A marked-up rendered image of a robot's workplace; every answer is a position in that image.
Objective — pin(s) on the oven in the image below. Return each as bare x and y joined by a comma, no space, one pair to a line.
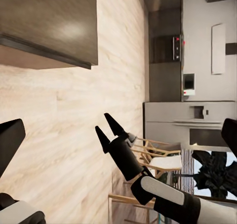
167,49

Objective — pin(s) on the microwave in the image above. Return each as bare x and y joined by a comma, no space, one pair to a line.
189,84

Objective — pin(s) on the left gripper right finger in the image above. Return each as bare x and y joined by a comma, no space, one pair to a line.
229,134

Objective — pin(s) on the fixed window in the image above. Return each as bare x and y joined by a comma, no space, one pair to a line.
209,175

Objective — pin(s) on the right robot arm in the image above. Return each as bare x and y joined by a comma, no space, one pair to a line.
169,201

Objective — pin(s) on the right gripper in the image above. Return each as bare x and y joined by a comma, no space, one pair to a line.
119,150

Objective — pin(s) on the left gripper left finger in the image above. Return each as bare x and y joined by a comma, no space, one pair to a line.
12,134

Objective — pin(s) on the range hood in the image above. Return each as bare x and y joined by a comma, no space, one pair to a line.
220,49

